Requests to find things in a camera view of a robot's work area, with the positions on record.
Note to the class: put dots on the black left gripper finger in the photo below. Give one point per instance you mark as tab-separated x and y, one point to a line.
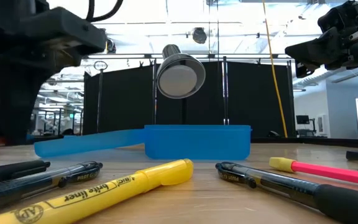
11	93

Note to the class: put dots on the black marker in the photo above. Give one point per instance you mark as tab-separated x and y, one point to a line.
11	171

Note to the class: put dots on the black partition screen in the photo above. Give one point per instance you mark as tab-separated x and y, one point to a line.
253	99

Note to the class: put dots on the black gel pen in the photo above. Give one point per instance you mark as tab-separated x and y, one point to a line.
291	186
42	183

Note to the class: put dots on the yellow highlighter pen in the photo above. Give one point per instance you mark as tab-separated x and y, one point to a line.
104	196

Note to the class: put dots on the black ceiling device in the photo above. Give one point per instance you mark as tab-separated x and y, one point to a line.
111	46

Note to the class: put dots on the pink pencil with yellow eraser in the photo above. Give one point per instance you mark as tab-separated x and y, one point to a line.
337	173

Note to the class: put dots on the blue plastic supply box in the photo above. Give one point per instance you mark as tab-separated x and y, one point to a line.
197	143

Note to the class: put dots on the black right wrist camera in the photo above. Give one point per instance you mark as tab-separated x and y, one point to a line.
334	20

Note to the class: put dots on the round black overhead fixture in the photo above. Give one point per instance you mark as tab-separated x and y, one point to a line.
199	35

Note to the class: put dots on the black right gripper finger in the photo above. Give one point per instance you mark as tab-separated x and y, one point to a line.
303	71
319	51

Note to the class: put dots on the black computer monitor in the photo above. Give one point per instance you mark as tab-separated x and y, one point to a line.
302	119

